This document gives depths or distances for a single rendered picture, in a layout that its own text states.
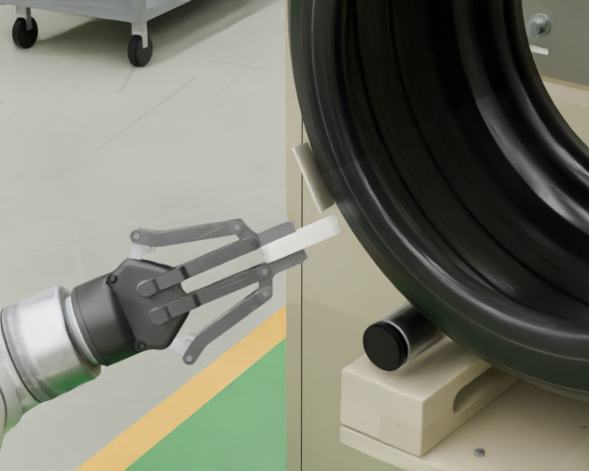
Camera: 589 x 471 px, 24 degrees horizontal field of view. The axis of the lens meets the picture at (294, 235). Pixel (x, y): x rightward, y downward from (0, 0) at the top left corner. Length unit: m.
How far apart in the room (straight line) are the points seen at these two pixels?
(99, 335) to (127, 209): 2.56
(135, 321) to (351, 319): 1.00
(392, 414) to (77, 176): 2.83
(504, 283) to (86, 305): 0.37
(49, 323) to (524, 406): 0.45
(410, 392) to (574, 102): 0.72
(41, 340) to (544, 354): 0.41
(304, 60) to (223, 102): 3.40
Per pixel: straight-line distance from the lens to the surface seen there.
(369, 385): 1.20
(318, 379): 2.25
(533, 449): 1.23
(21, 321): 1.17
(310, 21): 1.11
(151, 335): 1.18
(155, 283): 1.17
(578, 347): 1.06
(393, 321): 1.18
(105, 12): 4.84
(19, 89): 4.73
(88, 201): 3.78
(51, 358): 1.16
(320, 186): 1.18
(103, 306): 1.16
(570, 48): 1.85
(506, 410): 1.28
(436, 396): 1.19
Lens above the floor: 1.48
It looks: 25 degrees down
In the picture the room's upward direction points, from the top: straight up
